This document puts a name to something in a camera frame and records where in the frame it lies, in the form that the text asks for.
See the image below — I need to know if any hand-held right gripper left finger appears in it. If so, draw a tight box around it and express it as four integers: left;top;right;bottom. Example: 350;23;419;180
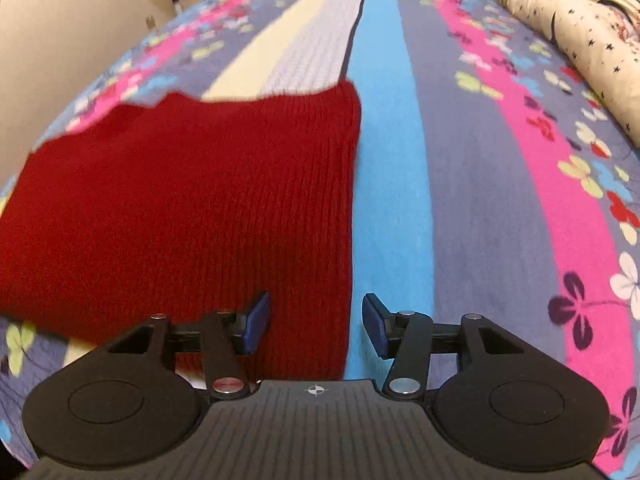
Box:
100;291;272;401

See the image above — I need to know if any beige patterned quilt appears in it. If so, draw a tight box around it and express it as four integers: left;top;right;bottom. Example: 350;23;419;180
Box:
493;0;640;149

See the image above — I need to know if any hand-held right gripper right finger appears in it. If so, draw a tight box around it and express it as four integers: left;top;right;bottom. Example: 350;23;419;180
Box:
363;293;546;402

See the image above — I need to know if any red knitted sweater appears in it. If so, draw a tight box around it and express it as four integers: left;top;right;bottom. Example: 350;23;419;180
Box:
0;81;363;382

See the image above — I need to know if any floral striped bed sheet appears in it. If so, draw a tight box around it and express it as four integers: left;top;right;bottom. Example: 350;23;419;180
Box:
0;0;640;480

